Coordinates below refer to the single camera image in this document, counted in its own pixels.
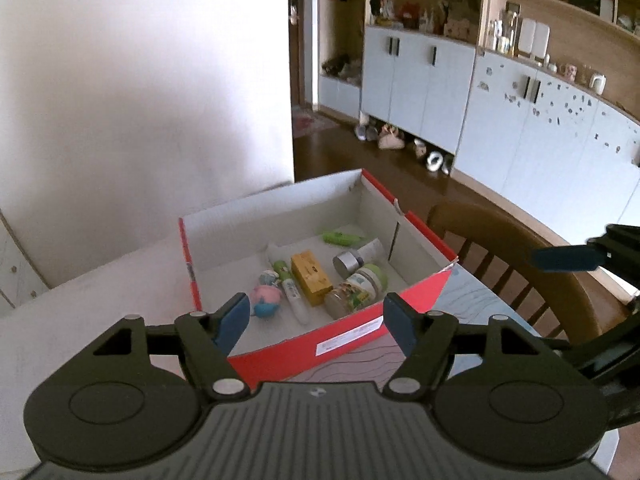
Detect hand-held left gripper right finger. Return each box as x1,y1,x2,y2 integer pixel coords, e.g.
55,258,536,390
381,294,566,403

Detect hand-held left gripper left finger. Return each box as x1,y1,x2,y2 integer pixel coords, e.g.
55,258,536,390
65,294,251,403

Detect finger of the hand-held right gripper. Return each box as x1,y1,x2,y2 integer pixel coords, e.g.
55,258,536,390
531,243,608,274

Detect pink and blue toy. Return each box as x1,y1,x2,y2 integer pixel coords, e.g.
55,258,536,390
251,269,282,319

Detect clear jar with green lid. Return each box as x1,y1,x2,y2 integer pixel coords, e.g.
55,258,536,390
323,263,389,320

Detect red cardboard box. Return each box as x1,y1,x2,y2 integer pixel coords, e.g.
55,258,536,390
178,168,460,387

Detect white and green pen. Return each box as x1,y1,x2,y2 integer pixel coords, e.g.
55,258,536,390
271,258,309,325

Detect white tube with silver cap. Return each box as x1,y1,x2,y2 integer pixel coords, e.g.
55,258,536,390
332,238,386,279

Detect yellow box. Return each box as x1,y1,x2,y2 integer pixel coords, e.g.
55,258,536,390
290,252,334,308

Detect green marker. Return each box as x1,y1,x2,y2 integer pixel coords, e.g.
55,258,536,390
322,231,367,248

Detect wooden chair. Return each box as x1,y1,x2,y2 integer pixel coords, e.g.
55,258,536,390
426,201,632,348

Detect grey cabinet with stickers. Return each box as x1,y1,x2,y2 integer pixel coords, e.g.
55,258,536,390
451,51,640,263

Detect patterned door rug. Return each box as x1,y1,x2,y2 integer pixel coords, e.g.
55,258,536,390
292,106,342,139

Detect white rounded container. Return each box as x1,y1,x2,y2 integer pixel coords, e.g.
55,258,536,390
517,18,537,57
532,22,551,60

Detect white side cabinet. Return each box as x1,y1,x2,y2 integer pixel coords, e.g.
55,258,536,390
0,208,52,318

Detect wooden shelf unit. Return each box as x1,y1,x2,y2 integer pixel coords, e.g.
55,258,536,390
482,0,640,123

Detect group of clear bottles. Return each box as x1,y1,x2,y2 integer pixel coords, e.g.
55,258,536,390
487,4,519,57

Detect low grey shoe cabinet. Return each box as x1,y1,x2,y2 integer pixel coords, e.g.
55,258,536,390
318,72,362,122

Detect brown door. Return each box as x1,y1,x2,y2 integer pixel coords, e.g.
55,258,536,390
288,0,307,108

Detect row of figurines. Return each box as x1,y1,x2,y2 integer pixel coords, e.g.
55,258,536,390
369,0,478,41

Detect grey cabinet with black handles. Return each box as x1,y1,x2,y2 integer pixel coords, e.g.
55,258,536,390
360,25,477,157

